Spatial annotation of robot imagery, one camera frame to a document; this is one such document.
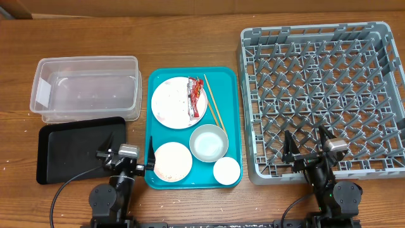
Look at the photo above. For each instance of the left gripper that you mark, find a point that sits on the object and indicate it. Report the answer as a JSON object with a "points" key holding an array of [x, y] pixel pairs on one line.
{"points": [[104, 150]]}

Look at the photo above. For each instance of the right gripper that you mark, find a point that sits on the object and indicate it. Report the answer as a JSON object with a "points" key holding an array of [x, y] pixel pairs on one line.
{"points": [[290, 153]]}

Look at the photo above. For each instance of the pink bowl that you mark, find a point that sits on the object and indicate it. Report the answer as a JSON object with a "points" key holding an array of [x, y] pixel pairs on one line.
{"points": [[173, 162]]}

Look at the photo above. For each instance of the white cup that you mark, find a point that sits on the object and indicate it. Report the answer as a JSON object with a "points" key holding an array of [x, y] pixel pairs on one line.
{"points": [[226, 171]]}

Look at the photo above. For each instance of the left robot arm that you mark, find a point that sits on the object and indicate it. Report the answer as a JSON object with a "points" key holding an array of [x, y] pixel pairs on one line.
{"points": [[110, 202]]}

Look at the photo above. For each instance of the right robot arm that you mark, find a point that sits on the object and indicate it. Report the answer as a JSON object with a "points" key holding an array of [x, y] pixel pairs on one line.
{"points": [[337, 201]]}

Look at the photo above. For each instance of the black tray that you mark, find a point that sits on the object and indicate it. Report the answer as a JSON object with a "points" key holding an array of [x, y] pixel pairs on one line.
{"points": [[67, 149]]}

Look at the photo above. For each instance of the large white plate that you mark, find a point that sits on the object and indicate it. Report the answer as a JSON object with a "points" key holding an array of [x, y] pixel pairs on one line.
{"points": [[169, 104]]}

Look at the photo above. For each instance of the teal serving tray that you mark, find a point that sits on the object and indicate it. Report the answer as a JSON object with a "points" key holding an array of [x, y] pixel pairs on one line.
{"points": [[223, 83]]}

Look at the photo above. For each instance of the grey dish rack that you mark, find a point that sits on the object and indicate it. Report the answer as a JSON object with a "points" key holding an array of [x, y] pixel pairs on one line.
{"points": [[347, 77]]}

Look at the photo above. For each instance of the grey bowl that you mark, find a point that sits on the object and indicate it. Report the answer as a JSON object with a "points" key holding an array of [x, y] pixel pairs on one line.
{"points": [[208, 143]]}

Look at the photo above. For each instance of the clear plastic bin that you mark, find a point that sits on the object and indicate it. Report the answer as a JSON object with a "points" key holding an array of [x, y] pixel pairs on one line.
{"points": [[68, 89]]}

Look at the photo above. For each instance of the red snack wrapper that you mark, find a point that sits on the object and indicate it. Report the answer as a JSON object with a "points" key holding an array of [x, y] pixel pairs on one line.
{"points": [[194, 88]]}

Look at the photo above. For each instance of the wooden chopstick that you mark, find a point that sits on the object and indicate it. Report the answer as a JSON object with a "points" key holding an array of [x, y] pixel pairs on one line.
{"points": [[203, 103], [213, 107]]}

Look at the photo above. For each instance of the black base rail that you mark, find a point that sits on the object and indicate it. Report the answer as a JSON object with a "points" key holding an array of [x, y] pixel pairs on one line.
{"points": [[274, 224]]}

